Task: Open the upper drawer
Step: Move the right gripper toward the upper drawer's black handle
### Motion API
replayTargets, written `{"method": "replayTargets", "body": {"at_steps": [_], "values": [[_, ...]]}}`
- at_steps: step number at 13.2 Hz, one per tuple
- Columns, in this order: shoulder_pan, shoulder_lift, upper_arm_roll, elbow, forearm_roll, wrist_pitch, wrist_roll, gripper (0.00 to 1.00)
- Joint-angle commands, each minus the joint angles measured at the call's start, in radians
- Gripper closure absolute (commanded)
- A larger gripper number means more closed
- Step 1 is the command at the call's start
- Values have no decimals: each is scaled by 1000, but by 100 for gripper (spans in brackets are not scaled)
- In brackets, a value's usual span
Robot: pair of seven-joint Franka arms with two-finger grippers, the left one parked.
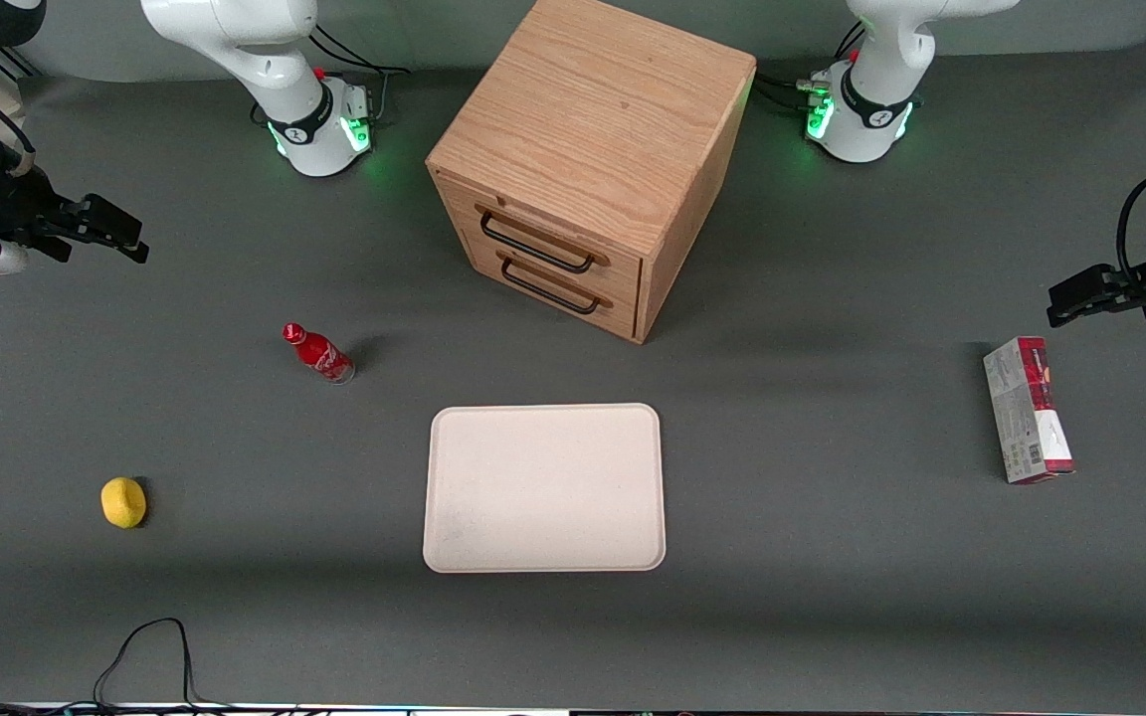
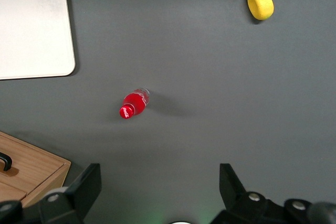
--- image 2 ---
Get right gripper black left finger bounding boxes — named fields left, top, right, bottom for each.
left=23, top=163, right=102, bottom=224

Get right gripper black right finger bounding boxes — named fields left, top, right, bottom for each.
left=212, top=163, right=290, bottom=224

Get wooden drawer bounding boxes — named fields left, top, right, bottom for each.
left=0, top=182, right=27, bottom=208
left=0, top=134, right=66, bottom=196

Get wooden drawer cabinet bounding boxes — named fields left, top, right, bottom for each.
left=0, top=130, right=72, bottom=209

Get red cola bottle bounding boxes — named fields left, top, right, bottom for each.
left=119, top=88, right=151, bottom=120

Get beige plastic tray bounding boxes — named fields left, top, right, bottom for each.
left=0, top=0, right=76, bottom=81

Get yellow lemon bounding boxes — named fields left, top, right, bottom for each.
left=247, top=0, right=275, bottom=21

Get black metal drawer handle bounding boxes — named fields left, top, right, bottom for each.
left=0, top=152, right=13, bottom=172

